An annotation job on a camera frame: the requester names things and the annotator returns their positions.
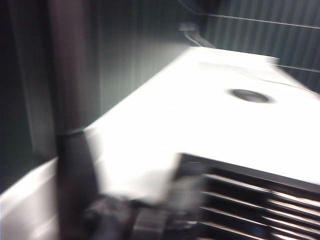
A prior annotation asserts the black sink drain rack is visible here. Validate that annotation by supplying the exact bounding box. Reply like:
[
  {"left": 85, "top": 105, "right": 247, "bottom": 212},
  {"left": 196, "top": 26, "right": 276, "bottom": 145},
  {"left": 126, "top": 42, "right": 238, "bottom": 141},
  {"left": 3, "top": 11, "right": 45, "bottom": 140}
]
[{"left": 199, "top": 172, "right": 320, "bottom": 240}]

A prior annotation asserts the white plug with cable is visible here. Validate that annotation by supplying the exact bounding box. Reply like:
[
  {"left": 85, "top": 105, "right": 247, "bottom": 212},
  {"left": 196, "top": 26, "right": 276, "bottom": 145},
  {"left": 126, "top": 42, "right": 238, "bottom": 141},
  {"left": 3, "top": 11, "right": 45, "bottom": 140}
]
[{"left": 179, "top": 21, "right": 210, "bottom": 48}]

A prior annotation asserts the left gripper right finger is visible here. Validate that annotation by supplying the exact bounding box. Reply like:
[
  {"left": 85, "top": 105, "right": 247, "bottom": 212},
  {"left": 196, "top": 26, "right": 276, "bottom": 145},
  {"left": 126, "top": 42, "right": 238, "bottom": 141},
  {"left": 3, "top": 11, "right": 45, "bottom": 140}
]
[{"left": 134, "top": 179, "right": 202, "bottom": 240}]

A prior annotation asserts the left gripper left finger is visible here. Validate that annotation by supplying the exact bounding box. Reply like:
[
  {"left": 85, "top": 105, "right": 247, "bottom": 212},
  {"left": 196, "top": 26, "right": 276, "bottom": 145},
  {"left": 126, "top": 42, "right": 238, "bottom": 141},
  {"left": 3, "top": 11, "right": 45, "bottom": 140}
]
[{"left": 82, "top": 196, "right": 141, "bottom": 240}]

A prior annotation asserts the dark round countertop hole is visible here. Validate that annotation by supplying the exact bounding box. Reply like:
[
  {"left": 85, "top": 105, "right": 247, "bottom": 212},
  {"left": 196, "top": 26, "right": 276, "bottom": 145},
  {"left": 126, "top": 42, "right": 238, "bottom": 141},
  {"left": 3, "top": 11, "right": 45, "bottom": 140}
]
[{"left": 228, "top": 87, "right": 276, "bottom": 105}]

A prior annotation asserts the dark metal gooseneck faucet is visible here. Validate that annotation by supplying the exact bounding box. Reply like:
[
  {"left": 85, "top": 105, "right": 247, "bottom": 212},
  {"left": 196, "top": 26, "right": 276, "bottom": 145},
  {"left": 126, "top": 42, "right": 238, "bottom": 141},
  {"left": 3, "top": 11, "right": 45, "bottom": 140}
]
[{"left": 47, "top": 0, "right": 101, "bottom": 240}]

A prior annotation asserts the black kitchen sink basin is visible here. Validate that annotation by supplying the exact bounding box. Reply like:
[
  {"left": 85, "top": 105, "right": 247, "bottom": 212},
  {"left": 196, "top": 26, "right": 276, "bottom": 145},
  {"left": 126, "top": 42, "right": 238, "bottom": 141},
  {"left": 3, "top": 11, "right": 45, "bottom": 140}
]
[{"left": 174, "top": 151, "right": 320, "bottom": 240}]

